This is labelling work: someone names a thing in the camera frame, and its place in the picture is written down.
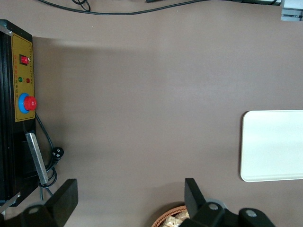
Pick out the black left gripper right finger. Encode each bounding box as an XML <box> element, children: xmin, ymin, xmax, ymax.
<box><xmin>179</xmin><ymin>178</ymin><xmax>276</xmax><ymax>227</ymax></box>

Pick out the black control box yellow panel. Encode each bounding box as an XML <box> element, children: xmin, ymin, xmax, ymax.
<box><xmin>0</xmin><ymin>19</ymin><xmax>40</xmax><ymax>208</ymax></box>

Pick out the red emergency stop button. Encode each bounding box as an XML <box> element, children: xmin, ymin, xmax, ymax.
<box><xmin>18</xmin><ymin>93</ymin><xmax>38</xmax><ymax>114</ymax></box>

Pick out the long black cable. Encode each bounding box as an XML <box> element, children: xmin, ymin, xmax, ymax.
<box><xmin>37</xmin><ymin>0</ymin><xmax>211</xmax><ymax>16</ymax></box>

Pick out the silver metal handle bar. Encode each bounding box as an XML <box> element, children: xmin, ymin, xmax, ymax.
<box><xmin>25</xmin><ymin>132</ymin><xmax>49</xmax><ymax>185</ymax></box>

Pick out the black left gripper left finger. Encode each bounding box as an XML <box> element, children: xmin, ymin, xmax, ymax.
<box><xmin>20</xmin><ymin>178</ymin><xmax>79</xmax><ymax>227</ymax></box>

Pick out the grey aluminium frame piece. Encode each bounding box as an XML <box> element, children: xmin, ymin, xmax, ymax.
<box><xmin>281</xmin><ymin>7</ymin><xmax>303</xmax><ymax>22</ymax></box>

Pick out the looped black cable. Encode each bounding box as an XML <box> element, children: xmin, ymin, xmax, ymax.
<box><xmin>72</xmin><ymin>0</ymin><xmax>91</xmax><ymax>12</ymax></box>

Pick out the white plastic tray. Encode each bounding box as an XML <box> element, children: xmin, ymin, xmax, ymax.
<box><xmin>240</xmin><ymin>110</ymin><xmax>303</xmax><ymax>183</ymax></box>

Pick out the woven wicker basket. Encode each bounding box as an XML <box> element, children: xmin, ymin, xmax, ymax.
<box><xmin>151</xmin><ymin>205</ymin><xmax>190</xmax><ymax>227</ymax></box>

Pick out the black power cord with plug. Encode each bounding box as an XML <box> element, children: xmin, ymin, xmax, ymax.
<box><xmin>35</xmin><ymin>113</ymin><xmax>65</xmax><ymax>201</ymax></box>

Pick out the beige snack packet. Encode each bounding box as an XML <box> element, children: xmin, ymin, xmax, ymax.
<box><xmin>162</xmin><ymin>211</ymin><xmax>190</xmax><ymax>227</ymax></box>

